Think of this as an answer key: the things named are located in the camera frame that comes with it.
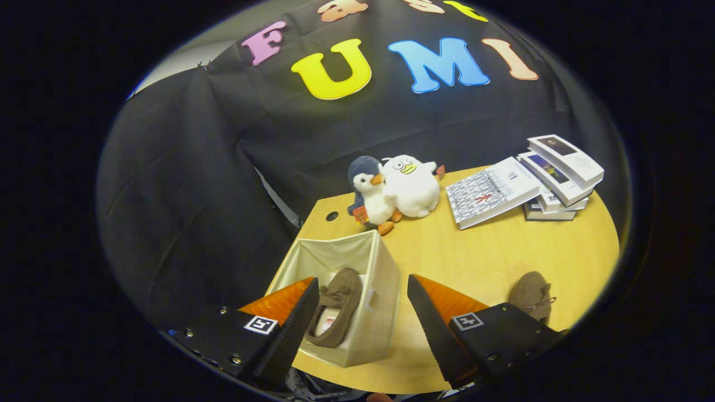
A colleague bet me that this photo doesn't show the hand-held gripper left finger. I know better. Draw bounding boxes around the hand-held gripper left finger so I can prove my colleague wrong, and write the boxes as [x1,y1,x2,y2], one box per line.
[169,277,320,391]

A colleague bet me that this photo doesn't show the grey penguin plush toy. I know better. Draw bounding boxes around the grey penguin plush toy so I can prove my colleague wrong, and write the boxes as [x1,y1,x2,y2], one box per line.
[346,156,403,235]

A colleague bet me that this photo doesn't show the thin white book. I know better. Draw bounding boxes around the thin white book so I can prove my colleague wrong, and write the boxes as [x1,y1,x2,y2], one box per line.
[539,190,589,214]

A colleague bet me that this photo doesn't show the grey patterned cover book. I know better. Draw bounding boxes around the grey patterned cover book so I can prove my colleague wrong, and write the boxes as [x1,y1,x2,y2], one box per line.
[445,156,541,231]

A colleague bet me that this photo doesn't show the brown moccasin shoe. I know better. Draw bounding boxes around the brown moccasin shoe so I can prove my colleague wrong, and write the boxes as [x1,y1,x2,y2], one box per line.
[508,271,554,326]
[304,268,364,348]

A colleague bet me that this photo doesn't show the white book dark photo cover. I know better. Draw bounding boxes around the white book dark photo cover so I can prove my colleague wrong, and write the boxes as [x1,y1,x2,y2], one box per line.
[527,135,605,190]

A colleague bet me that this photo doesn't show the white book blue photo cover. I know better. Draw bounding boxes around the white book blue photo cover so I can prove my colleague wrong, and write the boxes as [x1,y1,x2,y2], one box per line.
[517,151,594,207]

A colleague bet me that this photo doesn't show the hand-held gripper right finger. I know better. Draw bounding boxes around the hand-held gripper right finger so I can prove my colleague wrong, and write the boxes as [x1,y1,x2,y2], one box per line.
[406,274,566,390]

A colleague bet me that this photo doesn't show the white duck plush toy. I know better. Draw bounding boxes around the white duck plush toy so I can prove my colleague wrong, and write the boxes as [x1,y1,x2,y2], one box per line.
[382,155,446,218]

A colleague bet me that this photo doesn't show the black backdrop cloth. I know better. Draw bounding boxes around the black backdrop cloth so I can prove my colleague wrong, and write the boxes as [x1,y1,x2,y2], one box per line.
[96,0,632,336]

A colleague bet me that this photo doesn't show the beige fabric storage box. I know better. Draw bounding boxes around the beige fabric storage box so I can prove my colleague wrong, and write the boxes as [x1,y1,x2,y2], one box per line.
[267,229,402,368]

